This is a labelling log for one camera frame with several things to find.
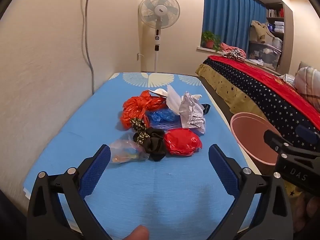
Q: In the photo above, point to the pink plastic bin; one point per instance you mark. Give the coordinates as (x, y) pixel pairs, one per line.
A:
(252, 137)

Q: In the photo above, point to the white tissue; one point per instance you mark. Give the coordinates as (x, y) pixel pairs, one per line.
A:
(160, 92)

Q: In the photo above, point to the stack of white boxes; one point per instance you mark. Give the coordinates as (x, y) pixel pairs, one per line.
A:
(276, 26)

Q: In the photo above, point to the row of books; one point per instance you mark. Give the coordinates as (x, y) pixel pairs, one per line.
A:
(273, 13)

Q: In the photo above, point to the person's left hand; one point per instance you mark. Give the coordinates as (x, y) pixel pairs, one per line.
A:
(136, 233)

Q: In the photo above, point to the plaid pillow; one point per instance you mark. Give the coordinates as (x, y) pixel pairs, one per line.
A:
(307, 80)

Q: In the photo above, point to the black white striped cloth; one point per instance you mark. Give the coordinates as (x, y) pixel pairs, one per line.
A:
(236, 54)

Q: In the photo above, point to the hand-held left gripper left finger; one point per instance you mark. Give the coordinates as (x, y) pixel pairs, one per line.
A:
(96, 171)

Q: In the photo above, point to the blue patterned table cloth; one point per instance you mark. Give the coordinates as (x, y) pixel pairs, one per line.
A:
(162, 192)

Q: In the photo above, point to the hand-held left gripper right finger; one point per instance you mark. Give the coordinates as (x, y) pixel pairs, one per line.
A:
(223, 171)

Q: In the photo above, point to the tan jacket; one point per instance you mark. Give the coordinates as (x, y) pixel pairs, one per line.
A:
(260, 30)

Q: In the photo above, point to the blue curtain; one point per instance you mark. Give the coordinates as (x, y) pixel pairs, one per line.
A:
(230, 12)

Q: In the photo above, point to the printed white paper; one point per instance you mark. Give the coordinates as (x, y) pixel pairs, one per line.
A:
(190, 110)

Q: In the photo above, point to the floral black cloth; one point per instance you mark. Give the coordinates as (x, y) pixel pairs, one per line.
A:
(139, 130)

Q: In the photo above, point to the white wall socket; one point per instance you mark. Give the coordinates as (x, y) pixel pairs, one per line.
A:
(138, 56)

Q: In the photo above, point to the green potted plant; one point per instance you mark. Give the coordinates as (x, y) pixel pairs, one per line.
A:
(210, 38)

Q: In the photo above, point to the pink cloth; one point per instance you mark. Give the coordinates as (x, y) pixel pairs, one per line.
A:
(226, 47)

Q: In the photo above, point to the bed with starred blanket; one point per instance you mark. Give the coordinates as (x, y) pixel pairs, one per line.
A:
(262, 95)

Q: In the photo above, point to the red floral blanket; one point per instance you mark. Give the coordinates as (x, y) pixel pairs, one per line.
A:
(250, 72)

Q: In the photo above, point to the plain black cloth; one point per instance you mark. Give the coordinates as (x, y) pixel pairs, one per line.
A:
(155, 145)

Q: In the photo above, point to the orange plastic bag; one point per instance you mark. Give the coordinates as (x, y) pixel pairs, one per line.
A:
(135, 107)

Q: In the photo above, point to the white standing fan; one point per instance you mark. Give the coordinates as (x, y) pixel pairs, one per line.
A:
(160, 11)

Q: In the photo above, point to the grey lidded storage box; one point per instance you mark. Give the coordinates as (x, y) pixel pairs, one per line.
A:
(277, 42)

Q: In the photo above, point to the grey striped cloth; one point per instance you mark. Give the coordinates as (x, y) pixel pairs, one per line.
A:
(287, 78)

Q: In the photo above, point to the light blue purple cloth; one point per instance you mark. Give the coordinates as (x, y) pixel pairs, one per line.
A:
(170, 126)

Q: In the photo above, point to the white window sill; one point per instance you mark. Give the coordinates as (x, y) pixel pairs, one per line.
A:
(200, 48)

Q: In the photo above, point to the wooden bookshelf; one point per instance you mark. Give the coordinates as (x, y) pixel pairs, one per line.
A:
(275, 18)

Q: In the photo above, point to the person's right hand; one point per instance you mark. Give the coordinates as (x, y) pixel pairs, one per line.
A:
(310, 212)

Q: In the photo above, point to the red plastic bag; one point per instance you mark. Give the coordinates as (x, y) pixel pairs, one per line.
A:
(181, 141)

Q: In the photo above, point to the clear plastic storage box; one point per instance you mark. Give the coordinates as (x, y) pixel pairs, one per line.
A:
(265, 53)

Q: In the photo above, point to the clear plastic bag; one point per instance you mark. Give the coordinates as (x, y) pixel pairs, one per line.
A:
(125, 150)

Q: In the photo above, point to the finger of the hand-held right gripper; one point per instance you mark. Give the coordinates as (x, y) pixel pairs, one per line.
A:
(306, 132)
(275, 140)

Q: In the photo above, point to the blue plastic bag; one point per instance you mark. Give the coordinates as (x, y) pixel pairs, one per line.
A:
(162, 116)

